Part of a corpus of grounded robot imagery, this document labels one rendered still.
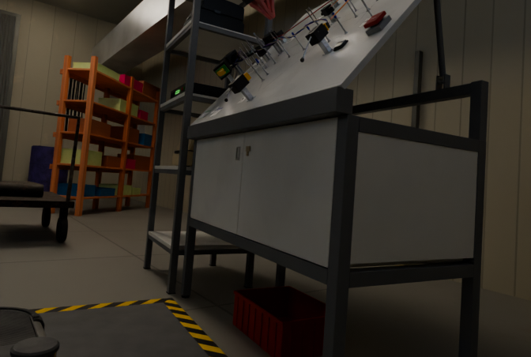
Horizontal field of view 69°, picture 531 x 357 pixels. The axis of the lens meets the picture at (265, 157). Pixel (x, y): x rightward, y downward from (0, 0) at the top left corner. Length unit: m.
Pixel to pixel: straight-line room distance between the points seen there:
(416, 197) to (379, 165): 0.17
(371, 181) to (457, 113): 2.24
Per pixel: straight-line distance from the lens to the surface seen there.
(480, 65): 3.27
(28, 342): 0.80
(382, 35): 1.15
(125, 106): 6.26
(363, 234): 1.06
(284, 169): 1.23
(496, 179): 3.07
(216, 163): 1.73
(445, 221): 1.31
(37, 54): 9.08
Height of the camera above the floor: 0.61
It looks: 3 degrees up
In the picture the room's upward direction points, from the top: 4 degrees clockwise
